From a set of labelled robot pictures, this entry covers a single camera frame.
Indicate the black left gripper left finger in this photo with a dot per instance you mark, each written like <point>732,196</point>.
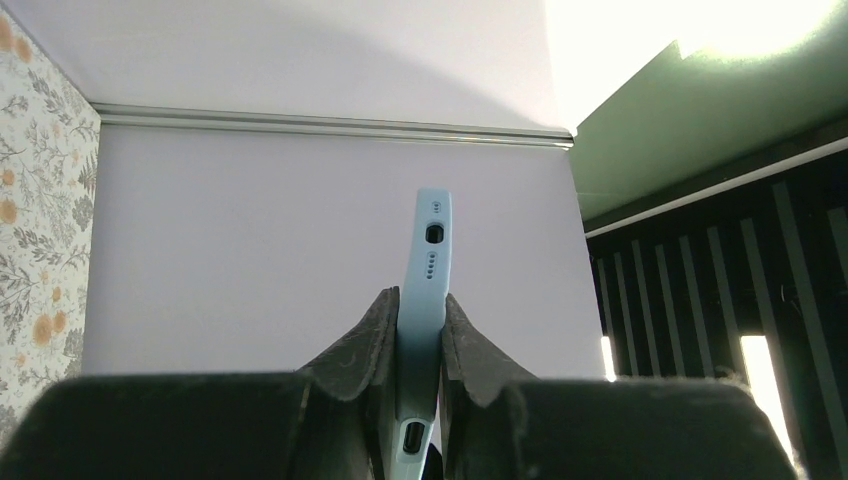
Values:
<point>329,419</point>

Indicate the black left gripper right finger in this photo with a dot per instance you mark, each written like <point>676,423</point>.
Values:
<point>502,422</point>

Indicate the phone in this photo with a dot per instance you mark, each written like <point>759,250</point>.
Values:
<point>420,321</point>

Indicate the floral table mat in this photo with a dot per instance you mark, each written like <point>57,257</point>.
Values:
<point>50,138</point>

